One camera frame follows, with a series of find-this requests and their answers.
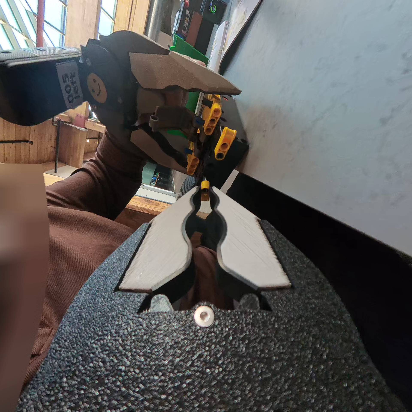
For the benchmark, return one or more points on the green plastic bin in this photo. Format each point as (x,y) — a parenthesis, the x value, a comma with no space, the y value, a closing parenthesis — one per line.
(188,48)

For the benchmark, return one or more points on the black and yellow brick assembly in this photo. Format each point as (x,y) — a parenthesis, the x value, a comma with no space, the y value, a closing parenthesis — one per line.
(231,151)

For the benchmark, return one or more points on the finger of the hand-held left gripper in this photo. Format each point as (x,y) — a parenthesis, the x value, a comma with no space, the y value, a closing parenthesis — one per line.
(180,70)
(154,144)

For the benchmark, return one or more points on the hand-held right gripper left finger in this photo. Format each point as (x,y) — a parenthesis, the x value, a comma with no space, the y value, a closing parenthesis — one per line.
(154,254)

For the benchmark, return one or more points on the large window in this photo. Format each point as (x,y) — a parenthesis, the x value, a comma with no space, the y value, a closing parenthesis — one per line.
(19,22)

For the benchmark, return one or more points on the small yellow brick connector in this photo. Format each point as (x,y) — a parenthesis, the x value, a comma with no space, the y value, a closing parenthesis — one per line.
(205,185)
(225,141)

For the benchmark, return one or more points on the person's brown shirt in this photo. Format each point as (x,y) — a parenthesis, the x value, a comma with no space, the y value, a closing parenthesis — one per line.
(90,244)

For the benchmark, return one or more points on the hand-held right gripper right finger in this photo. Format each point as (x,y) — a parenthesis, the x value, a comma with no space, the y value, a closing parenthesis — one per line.
(254,254)

